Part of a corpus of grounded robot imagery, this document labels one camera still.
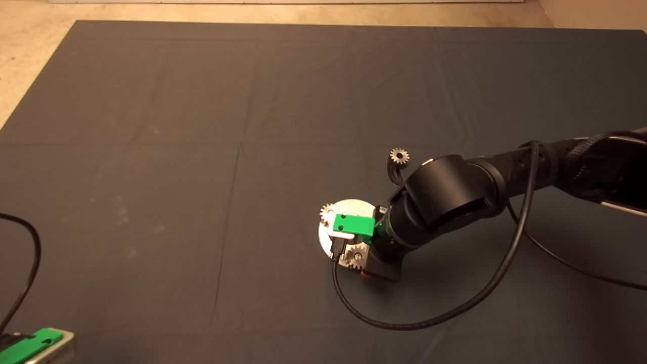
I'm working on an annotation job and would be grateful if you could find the round metal carrier plate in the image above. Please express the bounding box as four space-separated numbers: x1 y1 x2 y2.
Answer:
318 199 379 271

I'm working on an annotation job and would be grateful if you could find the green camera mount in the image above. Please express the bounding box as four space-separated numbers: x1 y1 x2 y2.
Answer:
332 213 377 239
0 328 64 364

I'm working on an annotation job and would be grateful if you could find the thin black right camera cable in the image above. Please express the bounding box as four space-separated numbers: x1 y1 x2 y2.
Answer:
331 140 647 332

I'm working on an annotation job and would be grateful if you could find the dark grey table cloth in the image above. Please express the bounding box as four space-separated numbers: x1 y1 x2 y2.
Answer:
0 19 647 364

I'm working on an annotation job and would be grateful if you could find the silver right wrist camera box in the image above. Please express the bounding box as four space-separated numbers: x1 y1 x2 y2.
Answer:
328 211 358 241

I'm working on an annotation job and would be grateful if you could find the green right camera mount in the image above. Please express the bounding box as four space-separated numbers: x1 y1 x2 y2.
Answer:
332 213 377 239

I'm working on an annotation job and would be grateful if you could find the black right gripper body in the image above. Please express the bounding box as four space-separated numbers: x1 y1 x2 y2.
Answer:
362 205 405 283

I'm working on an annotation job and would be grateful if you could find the thin black camera cable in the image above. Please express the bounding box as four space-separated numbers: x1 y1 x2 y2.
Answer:
0 212 41 338
331 140 647 332

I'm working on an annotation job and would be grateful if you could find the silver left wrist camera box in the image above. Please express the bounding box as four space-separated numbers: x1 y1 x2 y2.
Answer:
23 329 77 364

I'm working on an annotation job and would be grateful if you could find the thin black left camera cable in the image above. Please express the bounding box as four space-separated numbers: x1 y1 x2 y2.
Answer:
0 212 41 338

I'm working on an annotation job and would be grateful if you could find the green left camera mount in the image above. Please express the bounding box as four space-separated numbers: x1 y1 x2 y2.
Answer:
0 328 64 364

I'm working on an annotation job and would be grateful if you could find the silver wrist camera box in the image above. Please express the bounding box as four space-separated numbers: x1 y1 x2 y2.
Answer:
23 329 77 364
328 211 358 241

